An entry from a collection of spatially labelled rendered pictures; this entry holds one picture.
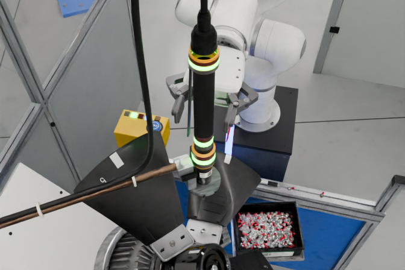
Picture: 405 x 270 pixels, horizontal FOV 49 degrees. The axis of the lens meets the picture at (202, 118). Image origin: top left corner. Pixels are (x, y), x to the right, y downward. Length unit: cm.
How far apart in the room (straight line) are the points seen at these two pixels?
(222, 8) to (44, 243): 66
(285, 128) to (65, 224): 85
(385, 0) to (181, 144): 144
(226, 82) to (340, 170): 202
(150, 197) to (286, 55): 60
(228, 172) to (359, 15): 179
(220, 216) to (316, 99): 195
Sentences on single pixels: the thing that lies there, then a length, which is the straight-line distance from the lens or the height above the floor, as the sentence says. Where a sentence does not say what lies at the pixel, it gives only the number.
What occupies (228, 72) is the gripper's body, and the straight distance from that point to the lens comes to 77.
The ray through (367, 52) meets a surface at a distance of 303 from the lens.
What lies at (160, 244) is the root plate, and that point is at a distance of 107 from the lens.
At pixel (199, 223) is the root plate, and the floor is 118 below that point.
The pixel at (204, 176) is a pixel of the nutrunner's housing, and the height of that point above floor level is 150.
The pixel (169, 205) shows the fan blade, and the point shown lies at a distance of 102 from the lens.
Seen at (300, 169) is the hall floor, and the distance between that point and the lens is 267.
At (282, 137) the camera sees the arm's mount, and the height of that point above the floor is 95.
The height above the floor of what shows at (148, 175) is 154.
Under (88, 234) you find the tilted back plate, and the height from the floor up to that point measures 118.
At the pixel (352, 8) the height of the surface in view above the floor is 57.
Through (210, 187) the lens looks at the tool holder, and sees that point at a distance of 89.
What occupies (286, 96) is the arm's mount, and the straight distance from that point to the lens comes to 172.
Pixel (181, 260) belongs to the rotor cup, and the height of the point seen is 123.
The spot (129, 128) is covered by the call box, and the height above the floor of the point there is 107.
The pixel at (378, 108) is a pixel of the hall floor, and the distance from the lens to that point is 308.
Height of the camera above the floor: 224
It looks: 53 degrees down
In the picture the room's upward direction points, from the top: straight up
